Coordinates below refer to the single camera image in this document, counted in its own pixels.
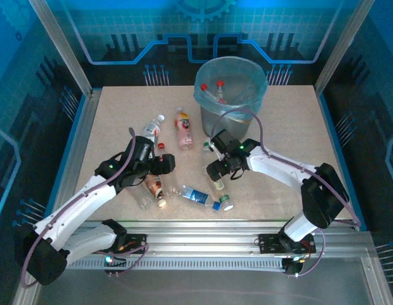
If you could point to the clear bottle green cap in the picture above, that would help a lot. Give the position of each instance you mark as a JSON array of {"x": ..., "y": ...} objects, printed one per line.
[{"x": 208, "y": 157}]

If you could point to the grey waste bin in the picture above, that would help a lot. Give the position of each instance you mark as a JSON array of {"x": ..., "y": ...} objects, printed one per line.
[{"x": 228, "y": 125}]

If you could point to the brown label plastic bottle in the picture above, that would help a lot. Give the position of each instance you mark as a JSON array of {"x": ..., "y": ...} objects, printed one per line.
[{"x": 154, "y": 185}]

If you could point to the white cap water bottle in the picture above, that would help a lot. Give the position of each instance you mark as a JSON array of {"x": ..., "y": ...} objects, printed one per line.
[{"x": 151, "y": 128}]

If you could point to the small clear bottle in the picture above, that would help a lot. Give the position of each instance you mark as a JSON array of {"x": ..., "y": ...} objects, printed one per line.
[{"x": 174, "y": 192}]

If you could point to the blue label water bottle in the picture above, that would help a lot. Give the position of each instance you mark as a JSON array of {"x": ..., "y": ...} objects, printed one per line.
[{"x": 194, "y": 195}]

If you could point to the clear plastic bottle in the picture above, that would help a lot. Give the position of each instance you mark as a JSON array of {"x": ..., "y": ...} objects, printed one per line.
[{"x": 143, "y": 198}]

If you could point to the pink label drink bottle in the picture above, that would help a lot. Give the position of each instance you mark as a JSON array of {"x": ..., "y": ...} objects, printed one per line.
[{"x": 184, "y": 130}]

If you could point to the clear bottle red cap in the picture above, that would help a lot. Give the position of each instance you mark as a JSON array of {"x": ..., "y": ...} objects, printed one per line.
[{"x": 220, "y": 84}]

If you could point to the large clear bottle red label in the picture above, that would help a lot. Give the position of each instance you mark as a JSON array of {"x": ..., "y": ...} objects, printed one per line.
[{"x": 205, "y": 87}]

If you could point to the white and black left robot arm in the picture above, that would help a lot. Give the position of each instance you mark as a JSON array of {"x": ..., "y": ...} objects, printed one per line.
[{"x": 72, "y": 206}]

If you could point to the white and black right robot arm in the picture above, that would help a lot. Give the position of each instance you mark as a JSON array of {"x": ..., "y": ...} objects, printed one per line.
[{"x": 278, "y": 165}]

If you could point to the blue plastic bin liner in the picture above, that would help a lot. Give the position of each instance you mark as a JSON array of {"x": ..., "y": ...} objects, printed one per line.
[{"x": 262, "y": 90}]

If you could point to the aluminium table side rail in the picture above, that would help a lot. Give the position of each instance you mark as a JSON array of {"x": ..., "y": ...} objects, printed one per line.
[{"x": 78, "y": 139}]

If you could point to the aluminium mounting rail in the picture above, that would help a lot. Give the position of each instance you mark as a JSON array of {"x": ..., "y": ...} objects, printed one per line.
[{"x": 196, "y": 236}]

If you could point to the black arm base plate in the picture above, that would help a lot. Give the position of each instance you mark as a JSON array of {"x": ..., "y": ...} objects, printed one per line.
[
  {"x": 136, "y": 243},
  {"x": 269, "y": 243}
]

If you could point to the aluminium frame post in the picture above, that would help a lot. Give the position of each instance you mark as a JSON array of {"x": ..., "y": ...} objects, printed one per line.
[
  {"x": 342, "y": 47},
  {"x": 61, "y": 47}
]

